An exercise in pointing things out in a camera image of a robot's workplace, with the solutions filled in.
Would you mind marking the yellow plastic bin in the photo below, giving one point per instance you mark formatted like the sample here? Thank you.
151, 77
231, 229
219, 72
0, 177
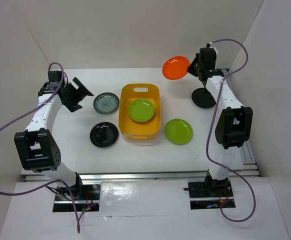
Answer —
131, 129

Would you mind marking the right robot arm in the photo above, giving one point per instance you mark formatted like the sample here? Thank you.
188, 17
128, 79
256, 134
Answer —
233, 119

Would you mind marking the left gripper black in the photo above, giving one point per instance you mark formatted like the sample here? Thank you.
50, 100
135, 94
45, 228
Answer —
72, 106

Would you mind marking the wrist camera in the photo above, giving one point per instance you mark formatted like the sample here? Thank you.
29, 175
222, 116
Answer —
54, 76
211, 46

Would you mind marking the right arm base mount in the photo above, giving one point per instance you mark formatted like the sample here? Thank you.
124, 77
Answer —
205, 195

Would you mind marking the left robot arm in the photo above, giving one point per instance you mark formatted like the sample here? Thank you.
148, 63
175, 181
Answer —
36, 147

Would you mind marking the orange plate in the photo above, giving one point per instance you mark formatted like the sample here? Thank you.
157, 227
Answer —
175, 68

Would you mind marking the aluminium front rail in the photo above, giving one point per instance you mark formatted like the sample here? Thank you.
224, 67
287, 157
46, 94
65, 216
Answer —
142, 176

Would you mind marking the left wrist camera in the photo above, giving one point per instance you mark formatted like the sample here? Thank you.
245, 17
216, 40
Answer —
54, 76

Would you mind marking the black plate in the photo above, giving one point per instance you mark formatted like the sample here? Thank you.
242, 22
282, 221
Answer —
202, 98
104, 135

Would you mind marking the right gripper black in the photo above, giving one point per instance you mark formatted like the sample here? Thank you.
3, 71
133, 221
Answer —
190, 69

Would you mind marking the blue patterned plate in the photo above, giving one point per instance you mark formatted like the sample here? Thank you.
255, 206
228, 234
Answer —
106, 103

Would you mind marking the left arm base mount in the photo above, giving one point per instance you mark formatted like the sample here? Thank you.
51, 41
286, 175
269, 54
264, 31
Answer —
86, 198

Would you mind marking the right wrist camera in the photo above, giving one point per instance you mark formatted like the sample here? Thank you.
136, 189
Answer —
211, 46

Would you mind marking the aluminium side rail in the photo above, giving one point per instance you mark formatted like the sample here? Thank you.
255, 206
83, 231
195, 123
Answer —
245, 162

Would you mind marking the green plate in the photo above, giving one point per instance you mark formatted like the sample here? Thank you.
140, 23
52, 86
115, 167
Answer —
141, 110
178, 131

